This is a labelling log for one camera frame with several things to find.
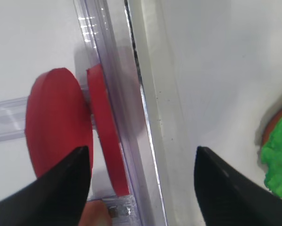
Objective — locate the green lettuce leaf on bun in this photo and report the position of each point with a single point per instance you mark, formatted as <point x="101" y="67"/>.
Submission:
<point x="271" y="155"/>

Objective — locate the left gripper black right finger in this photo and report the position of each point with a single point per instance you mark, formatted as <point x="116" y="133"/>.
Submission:
<point x="228" y="198"/>

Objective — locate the red tomato slice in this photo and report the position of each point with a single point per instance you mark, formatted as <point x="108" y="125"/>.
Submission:
<point x="57" y="120"/>
<point x="106" y="129"/>

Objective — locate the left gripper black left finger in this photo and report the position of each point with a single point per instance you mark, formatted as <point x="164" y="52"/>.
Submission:
<point x="57" y="198"/>

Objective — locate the bottom bun slice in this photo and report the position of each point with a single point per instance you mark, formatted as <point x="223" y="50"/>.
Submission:
<point x="270" y="126"/>

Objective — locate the white rectangular tray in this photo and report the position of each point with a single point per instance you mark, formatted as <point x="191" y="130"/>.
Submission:
<point x="212" y="76"/>

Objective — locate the clear acrylic left rack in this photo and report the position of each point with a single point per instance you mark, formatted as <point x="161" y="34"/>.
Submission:
<point x="37" y="36"/>

